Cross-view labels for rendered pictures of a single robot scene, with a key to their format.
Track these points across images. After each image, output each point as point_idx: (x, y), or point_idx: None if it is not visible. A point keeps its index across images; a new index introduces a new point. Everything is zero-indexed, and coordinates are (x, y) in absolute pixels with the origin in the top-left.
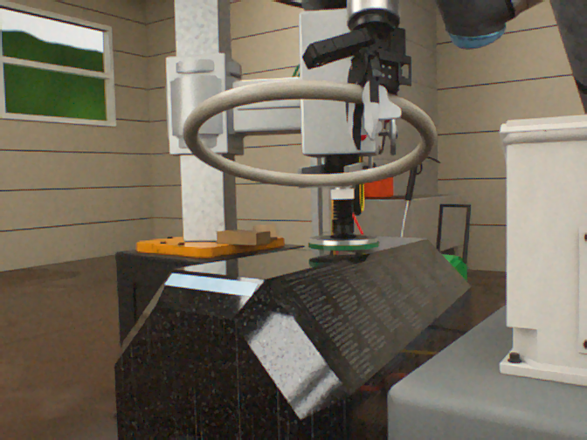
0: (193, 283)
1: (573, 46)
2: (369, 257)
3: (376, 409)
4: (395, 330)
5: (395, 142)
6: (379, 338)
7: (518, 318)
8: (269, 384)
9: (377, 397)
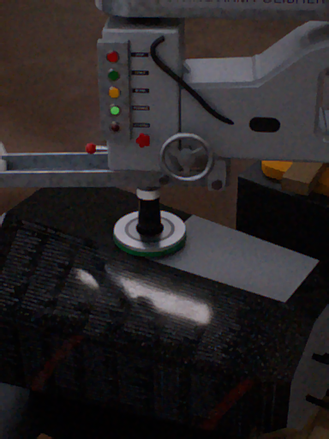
0: None
1: None
2: (134, 259)
3: (3, 333)
4: (60, 314)
5: (164, 171)
6: (37, 304)
7: None
8: None
9: (5, 328)
